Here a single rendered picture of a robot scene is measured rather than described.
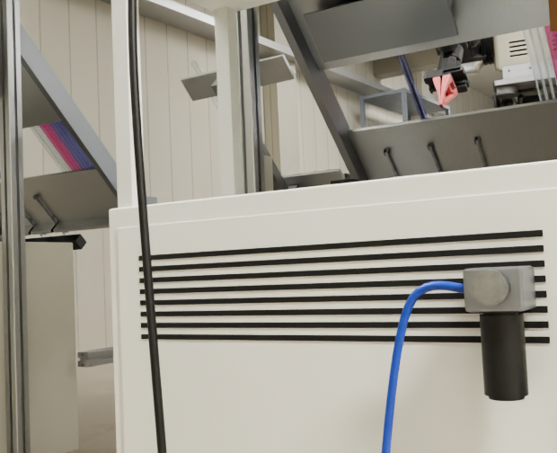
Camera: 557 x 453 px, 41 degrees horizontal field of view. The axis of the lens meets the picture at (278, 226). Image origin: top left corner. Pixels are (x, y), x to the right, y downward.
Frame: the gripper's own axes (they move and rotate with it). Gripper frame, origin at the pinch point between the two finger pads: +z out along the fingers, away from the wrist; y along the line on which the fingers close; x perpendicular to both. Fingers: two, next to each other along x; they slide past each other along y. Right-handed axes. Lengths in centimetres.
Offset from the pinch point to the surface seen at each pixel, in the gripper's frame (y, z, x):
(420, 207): 29, 82, -60
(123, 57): -16, 60, -75
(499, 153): 15.0, 16.3, 2.8
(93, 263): -280, -65, 145
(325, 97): -18.3, 15.2, -22.0
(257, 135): -20, 40, -37
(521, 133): 21.1, 15.5, -1.9
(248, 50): -20, 28, -48
